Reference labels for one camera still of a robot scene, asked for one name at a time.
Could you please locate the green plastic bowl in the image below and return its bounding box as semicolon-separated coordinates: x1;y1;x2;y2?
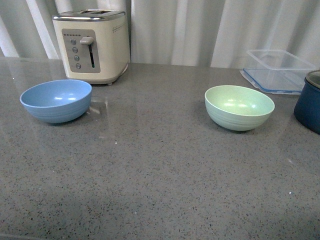
204;85;275;132

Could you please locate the blue plastic bowl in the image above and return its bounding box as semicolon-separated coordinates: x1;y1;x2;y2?
19;79;92;124

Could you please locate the cream two-slot toaster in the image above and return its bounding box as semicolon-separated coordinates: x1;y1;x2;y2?
52;9;130;85

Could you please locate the white curtain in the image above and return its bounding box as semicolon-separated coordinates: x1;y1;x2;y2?
0;0;320;68

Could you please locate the clear lid with blue seal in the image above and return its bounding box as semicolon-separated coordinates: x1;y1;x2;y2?
240;68;308;95

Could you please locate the clear plastic food container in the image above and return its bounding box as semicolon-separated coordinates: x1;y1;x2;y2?
247;49;317;74

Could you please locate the dark blue cooking pot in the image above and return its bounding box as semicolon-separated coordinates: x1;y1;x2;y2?
294;70;320;134

